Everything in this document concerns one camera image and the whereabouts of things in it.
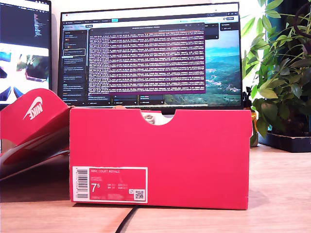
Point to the white sneaker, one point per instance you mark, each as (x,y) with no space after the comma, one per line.
(148,119)

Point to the red Nike shoebox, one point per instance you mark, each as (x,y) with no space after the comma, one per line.
(170,155)

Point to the red Nike shoebox lid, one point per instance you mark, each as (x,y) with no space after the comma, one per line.
(24,126)

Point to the large black computer monitor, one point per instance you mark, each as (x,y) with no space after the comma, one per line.
(218,72)

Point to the amber pump bottle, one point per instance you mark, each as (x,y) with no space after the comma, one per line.
(253,119)

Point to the green leafy houseplant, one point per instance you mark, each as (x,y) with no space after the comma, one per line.
(279,80)

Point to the black plant tray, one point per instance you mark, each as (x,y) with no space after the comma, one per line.
(286,143)

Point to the black monitor with code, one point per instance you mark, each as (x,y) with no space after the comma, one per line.
(24,29)

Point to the dark teal curtain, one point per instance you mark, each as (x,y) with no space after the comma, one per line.
(286,7)

